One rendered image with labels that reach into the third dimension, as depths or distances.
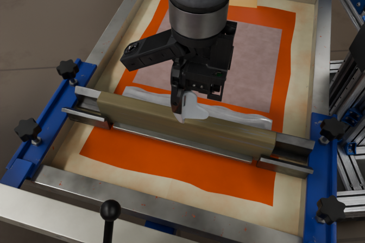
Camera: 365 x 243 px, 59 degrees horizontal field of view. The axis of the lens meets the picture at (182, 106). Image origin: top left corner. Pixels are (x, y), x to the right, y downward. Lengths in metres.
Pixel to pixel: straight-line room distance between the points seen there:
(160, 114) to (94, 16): 2.02
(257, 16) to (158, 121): 0.51
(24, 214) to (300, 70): 0.69
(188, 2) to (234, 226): 0.40
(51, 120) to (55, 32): 1.83
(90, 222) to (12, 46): 2.08
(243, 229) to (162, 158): 0.22
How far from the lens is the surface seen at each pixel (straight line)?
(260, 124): 0.75
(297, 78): 0.86
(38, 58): 2.39
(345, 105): 1.49
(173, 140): 0.67
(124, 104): 0.64
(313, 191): 0.66
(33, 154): 0.71
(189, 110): 0.54
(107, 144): 0.73
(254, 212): 0.66
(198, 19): 0.39
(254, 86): 0.82
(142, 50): 0.48
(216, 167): 0.69
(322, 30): 0.96
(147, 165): 0.69
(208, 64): 0.47
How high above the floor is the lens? 1.57
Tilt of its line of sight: 54 degrees down
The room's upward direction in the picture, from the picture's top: straight up
